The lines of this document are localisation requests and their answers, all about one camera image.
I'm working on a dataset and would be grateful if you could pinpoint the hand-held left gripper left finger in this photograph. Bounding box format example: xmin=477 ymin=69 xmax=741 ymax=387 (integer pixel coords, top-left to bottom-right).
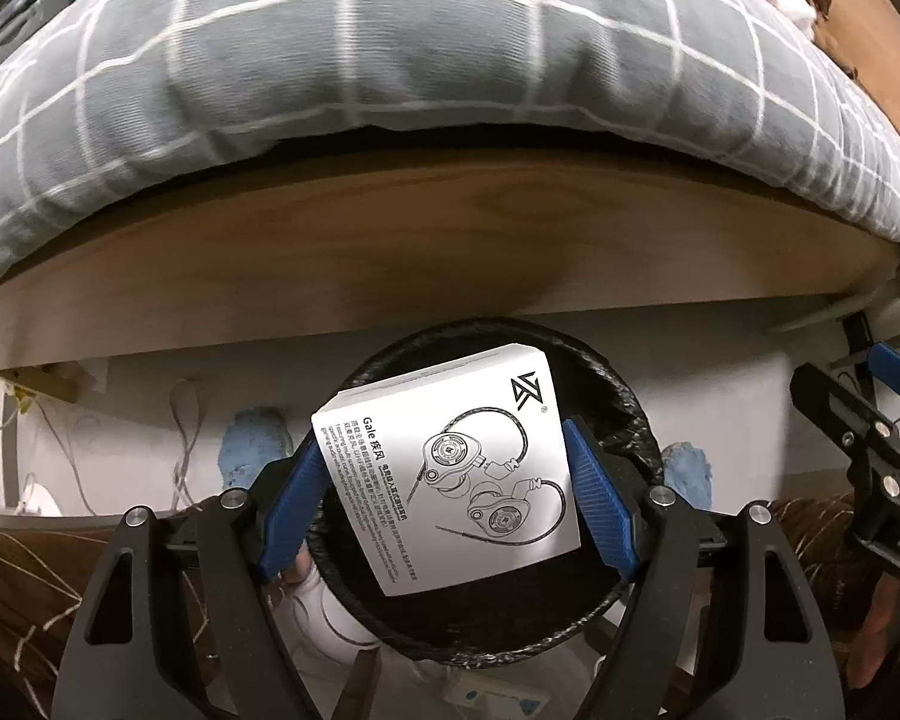
xmin=51 ymin=439 xmax=338 ymax=720

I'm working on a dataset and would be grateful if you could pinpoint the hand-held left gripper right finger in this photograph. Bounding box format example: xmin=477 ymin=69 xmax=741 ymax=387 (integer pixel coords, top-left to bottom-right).
xmin=562 ymin=416 xmax=848 ymax=720

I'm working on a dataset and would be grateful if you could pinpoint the white earphone box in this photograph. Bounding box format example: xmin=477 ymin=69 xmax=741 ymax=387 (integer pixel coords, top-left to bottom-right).
xmin=311 ymin=345 xmax=582 ymax=599

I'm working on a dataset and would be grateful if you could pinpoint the black round trash bin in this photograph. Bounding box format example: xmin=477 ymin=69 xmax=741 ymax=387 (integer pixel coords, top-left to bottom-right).
xmin=304 ymin=319 xmax=665 ymax=665

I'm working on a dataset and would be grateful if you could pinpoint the person's right hand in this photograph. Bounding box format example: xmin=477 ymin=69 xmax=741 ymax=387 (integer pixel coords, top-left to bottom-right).
xmin=859 ymin=577 xmax=900 ymax=646

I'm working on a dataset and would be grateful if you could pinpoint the blue fuzzy slipper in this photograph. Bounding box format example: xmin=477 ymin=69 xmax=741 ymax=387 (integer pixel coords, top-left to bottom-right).
xmin=660 ymin=442 xmax=713 ymax=500
xmin=221 ymin=409 xmax=290 ymax=492

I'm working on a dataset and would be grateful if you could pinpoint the person's right leg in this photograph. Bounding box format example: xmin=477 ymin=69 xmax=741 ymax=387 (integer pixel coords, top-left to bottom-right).
xmin=765 ymin=495 xmax=871 ymax=631

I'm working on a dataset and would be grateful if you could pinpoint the person's leg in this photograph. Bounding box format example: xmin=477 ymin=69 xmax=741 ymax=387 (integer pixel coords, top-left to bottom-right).
xmin=765 ymin=495 xmax=871 ymax=631
xmin=0 ymin=510 xmax=218 ymax=720

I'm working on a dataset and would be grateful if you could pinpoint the person's left leg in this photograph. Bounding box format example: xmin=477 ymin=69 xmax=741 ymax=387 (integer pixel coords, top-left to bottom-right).
xmin=0 ymin=510 xmax=218 ymax=720

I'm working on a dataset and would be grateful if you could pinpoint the wooden headboard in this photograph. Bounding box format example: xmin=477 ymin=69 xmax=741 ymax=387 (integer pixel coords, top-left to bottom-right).
xmin=810 ymin=0 xmax=900 ymax=181

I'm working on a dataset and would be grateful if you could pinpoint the grey checked bed mattress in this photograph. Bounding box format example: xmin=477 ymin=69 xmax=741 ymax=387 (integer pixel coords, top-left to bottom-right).
xmin=0 ymin=0 xmax=900 ymax=293

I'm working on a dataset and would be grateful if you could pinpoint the white cable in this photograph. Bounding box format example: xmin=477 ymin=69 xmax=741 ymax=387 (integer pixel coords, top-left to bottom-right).
xmin=169 ymin=379 xmax=203 ymax=511

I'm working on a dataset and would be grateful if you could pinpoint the wooden bed frame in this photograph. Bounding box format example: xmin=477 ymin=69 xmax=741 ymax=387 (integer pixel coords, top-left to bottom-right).
xmin=0 ymin=142 xmax=900 ymax=376

